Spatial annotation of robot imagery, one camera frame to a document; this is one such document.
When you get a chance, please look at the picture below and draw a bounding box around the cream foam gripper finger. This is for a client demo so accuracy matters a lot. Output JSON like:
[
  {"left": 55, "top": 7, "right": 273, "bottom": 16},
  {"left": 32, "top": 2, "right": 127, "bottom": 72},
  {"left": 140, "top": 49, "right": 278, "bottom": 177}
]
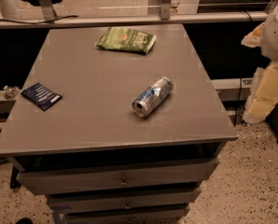
[{"left": 241, "top": 22, "right": 265, "bottom": 48}]

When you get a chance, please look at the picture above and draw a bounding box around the dark blue snack packet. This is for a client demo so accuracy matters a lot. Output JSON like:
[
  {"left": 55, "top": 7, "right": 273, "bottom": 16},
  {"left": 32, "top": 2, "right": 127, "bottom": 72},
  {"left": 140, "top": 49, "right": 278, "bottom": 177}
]
[{"left": 21, "top": 83, "right": 63, "bottom": 111}]

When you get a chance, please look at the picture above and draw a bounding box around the metal upright bracket centre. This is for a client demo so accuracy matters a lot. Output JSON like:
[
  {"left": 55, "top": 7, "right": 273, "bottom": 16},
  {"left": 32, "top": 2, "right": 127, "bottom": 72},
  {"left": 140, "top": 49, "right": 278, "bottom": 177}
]
[{"left": 160, "top": 0, "right": 171, "bottom": 20}]

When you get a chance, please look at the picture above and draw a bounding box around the white pipe top left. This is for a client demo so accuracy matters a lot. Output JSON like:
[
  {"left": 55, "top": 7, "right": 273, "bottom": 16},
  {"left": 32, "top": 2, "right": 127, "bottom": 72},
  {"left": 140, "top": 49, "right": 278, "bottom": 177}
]
[{"left": 0, "top": 0, "right": 21, "bottom": 20}]

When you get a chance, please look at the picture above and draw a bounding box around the small clear glass object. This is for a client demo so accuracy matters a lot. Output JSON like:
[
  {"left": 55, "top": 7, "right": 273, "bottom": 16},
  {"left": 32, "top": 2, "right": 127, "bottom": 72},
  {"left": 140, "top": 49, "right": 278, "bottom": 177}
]
[{"left": 3, "top": 86, "right": 20, "bottom": 99}]

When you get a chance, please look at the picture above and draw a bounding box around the black cable on rail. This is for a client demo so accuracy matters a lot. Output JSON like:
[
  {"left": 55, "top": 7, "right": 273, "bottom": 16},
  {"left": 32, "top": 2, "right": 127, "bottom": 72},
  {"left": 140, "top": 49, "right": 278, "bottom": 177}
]
[{"left": 0, "top": 14, "right": 79, "bottom": 25}]

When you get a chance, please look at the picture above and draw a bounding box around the yellow foam block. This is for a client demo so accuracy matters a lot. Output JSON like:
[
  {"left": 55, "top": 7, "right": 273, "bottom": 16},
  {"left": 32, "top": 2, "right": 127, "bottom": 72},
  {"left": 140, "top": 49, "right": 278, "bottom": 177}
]
[{"left": 243, "top": 61, "right": 278, "bottom": 124}]

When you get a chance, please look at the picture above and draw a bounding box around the middle grey drawer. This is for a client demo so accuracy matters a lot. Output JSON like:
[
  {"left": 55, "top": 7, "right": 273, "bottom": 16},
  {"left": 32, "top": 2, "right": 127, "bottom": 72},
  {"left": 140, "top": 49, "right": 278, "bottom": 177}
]
[{"left": 48, "top": 187, "right": 201, "bottom": 214}]

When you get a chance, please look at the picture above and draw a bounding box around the grey drawer cabinet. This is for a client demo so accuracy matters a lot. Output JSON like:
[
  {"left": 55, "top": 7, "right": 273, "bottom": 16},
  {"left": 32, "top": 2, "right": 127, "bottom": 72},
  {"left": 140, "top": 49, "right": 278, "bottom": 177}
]
[{"left": 0, "top": 23, "right": 239, "bottom": 224}]

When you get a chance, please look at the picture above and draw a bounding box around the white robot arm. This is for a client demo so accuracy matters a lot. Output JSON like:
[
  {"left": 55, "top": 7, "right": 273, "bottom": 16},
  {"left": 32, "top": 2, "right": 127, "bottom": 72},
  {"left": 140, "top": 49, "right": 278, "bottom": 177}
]
[{"left": 241, "top": 4, "right": 278, "bottom": 61}]

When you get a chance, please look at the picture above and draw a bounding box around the top grey drawer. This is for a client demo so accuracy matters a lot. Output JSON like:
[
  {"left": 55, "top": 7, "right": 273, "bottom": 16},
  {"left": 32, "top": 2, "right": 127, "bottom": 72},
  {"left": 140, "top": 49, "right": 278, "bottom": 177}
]
[{"left": 18, "top": 158, "right": 219, "bottom": 195}]

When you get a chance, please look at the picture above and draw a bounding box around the metal upright bracket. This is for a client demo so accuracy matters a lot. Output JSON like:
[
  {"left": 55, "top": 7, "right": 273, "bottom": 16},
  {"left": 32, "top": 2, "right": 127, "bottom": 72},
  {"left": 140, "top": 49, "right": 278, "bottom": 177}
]
[
  {"left": 38, "top": 0, "right": 57, "bottom": 21},
  {"left": 160, "top": 0, "right": 171, "bottom": 20}
]

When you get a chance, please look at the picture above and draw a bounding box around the grey metal rail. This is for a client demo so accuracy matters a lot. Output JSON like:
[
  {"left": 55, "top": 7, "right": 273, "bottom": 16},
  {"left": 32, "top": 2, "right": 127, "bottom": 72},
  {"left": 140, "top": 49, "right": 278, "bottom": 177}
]
[{"left": 0, "top": 11, "right": 268, "bottom": 29}]

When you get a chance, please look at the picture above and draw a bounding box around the crushed blue silver can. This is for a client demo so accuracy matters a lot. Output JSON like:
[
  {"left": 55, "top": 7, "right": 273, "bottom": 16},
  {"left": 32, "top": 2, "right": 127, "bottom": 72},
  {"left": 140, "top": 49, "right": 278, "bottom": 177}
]
[{"left": 132, "top": 77, "right": 174, "bottom": 118}]

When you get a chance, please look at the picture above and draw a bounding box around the grey drawer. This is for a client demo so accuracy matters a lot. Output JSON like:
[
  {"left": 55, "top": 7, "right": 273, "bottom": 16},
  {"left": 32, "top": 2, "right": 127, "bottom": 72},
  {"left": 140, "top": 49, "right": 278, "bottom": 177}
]
[
  {"left": 48, "top": 187, "right": 201, "bottom": 214},
  {"left": 65, "top": 204, "right": 189, "bottom": 224},
  {"left": 18, "top": 158, "right": 219, "bottom": 195}
]

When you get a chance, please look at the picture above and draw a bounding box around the bottom grey drawer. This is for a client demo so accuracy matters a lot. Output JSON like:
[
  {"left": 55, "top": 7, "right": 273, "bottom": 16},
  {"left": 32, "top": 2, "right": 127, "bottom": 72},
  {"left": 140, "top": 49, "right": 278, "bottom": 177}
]
[{"left": 65, "top": 204, "right": 189, "bottom": 224}]

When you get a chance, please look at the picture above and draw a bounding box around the metal upright bracket left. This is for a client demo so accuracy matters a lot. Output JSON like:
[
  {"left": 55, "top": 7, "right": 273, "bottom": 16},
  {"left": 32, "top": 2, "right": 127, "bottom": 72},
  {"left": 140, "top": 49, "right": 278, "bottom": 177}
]
[{"left": 38, "top": 0, "right": 57, "bottom": 21}]

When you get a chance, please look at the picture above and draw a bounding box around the green jalapeno chip bag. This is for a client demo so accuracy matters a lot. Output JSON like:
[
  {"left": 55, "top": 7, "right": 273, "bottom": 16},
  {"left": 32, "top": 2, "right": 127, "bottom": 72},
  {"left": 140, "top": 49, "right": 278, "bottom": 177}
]
[{"left": 96, "top": 27, "right": 157, "bottom": 54}]

